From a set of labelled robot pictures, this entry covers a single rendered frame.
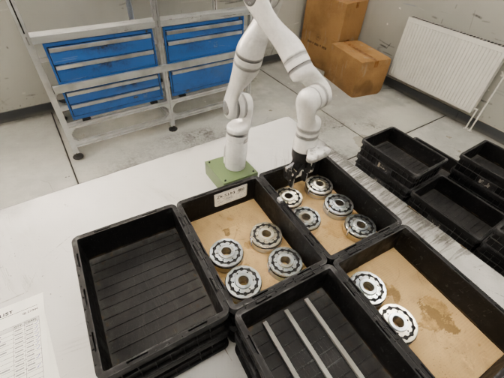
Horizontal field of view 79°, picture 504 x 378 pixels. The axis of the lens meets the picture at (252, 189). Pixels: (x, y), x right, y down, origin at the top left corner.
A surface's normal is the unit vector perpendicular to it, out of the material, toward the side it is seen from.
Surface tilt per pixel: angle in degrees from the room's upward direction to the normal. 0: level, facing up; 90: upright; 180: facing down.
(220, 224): 0
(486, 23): 90
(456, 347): 0
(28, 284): 0
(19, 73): 90
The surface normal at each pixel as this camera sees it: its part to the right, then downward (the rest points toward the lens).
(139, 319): 0.05, -0.72
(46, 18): 0.55, 0.60
